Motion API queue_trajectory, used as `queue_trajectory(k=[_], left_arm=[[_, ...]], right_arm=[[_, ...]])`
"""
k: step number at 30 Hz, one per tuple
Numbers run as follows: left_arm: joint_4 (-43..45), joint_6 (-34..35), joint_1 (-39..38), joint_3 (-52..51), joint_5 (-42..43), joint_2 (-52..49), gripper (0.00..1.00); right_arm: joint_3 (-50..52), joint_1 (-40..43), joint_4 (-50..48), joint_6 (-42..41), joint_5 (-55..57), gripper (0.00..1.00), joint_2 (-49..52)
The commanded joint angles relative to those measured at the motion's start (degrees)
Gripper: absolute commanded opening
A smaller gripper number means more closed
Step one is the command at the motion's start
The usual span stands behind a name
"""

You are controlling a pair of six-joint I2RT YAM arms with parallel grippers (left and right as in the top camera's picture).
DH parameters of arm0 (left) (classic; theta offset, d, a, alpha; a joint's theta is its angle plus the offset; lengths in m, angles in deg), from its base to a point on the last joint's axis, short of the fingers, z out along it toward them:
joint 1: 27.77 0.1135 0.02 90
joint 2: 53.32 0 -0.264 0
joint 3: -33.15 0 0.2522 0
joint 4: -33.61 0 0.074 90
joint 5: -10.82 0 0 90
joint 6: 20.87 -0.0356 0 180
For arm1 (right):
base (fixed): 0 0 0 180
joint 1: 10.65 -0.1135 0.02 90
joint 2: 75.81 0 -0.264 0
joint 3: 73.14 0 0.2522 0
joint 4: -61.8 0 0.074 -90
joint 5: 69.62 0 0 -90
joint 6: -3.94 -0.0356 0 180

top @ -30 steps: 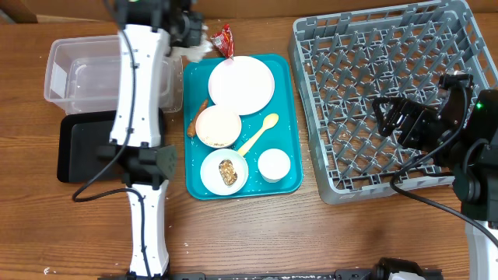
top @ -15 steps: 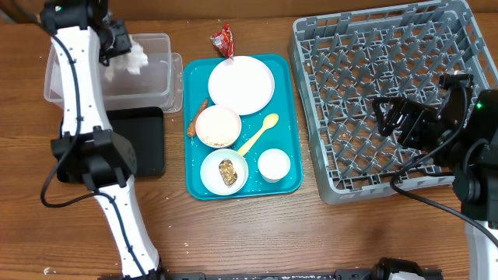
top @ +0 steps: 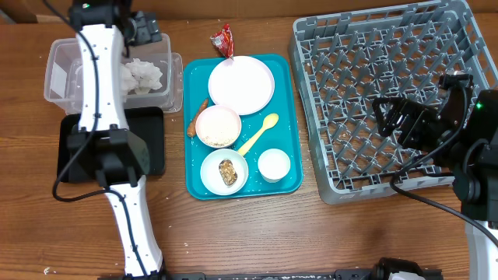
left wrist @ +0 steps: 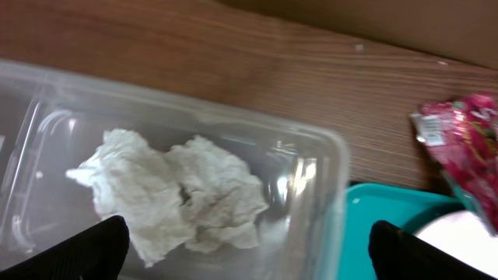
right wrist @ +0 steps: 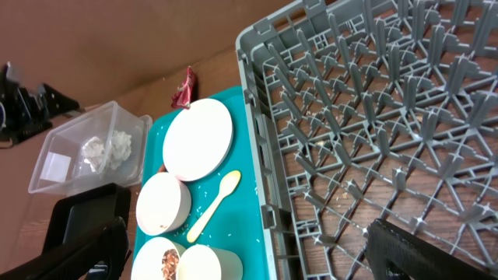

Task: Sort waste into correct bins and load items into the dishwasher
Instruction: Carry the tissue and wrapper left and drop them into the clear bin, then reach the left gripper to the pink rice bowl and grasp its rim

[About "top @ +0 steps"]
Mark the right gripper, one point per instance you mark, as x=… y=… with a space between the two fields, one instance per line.
x=415 y=122

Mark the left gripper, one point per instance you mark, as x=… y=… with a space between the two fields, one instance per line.
x=149 y=31

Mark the white napkin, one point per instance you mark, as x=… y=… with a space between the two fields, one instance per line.
x=139 y=77

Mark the red snack wrapper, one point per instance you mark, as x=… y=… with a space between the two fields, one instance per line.
x=223 y=41

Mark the orange carrot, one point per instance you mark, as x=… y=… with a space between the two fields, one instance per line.
x=191 y=130

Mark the pink bowl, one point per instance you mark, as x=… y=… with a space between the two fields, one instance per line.
x=218 y=126

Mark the white cup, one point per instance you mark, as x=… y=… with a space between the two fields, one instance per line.
x=273 y=165

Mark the small white plate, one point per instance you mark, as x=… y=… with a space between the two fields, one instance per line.
x=212 y=178

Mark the brown food chunk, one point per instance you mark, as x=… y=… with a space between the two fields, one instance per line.
x=228 y=172

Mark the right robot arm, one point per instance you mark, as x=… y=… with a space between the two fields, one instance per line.
x=461 y=136

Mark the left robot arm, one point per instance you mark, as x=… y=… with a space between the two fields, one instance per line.
x=99 y=28

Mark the grey dishwasher rack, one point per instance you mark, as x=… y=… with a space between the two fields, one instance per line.
x=342 y=62

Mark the clear plastic bin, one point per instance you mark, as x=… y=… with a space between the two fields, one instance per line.
x=63 y=83

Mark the black tray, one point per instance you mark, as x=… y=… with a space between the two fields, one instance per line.
x=151 y=140

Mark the large white plate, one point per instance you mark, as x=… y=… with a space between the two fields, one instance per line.
x=244 y=84

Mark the yellow plastic spoon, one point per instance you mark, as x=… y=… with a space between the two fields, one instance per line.
x=270 y=121

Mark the teal serving tray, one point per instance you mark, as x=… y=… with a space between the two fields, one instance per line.
x=284 y=136

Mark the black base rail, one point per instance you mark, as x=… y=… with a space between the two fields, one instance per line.
x=386 y=268

